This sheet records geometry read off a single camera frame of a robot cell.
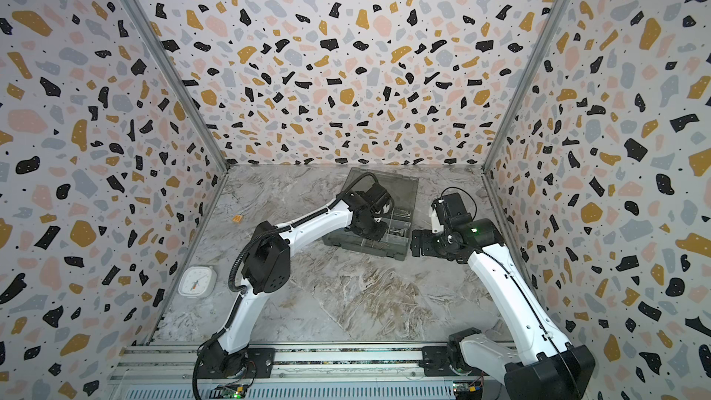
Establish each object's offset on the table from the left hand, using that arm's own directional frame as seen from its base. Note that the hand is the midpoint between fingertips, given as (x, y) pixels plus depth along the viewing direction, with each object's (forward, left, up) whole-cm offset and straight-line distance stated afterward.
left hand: (382, 233), depth 90 cm
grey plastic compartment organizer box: (+2, -6, -8) cm, 10 cm away
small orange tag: (+12, +53, -9) cm, 55 cm away
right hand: (-9, -10, +11) cm, 18 cm away
